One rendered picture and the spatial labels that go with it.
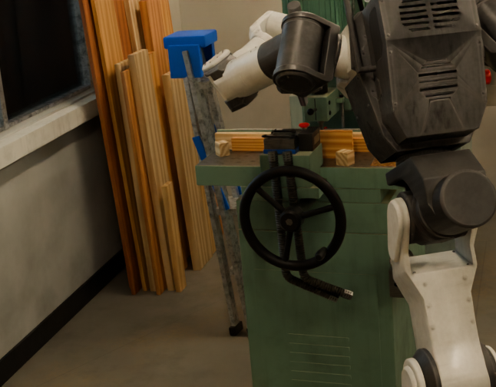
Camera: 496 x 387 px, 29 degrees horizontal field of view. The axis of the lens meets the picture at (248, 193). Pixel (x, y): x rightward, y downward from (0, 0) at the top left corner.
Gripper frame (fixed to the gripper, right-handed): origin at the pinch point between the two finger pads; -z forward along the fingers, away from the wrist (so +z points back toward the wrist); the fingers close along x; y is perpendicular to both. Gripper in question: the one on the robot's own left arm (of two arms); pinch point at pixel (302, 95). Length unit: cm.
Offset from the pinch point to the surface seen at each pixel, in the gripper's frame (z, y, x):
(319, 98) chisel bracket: -9.1, 8.7, 1.4
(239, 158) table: -21.5, -3.0, -22.4
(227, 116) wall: -179, 181, -117
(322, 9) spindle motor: 13.5, 19.3, 4.2
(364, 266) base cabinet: -42, -24, 14
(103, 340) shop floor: -125, -3, -106
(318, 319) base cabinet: -57, -33, 0
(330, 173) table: -19.1, -10.4, 6.4
